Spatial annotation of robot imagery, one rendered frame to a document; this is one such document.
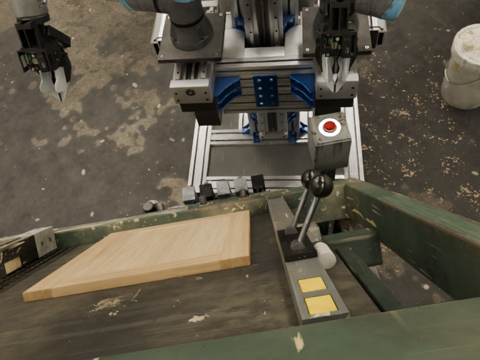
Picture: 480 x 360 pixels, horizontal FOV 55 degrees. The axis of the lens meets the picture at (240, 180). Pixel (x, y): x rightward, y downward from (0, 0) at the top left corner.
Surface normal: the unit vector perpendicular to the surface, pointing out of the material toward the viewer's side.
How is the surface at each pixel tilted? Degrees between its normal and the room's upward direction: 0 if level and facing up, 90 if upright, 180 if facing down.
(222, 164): 0
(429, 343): 55
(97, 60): 0
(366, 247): 35
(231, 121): 0
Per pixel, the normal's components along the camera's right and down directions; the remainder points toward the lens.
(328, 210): -0.02, 0.09
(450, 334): -0.17, -0.98
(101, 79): -0.11, -0.49
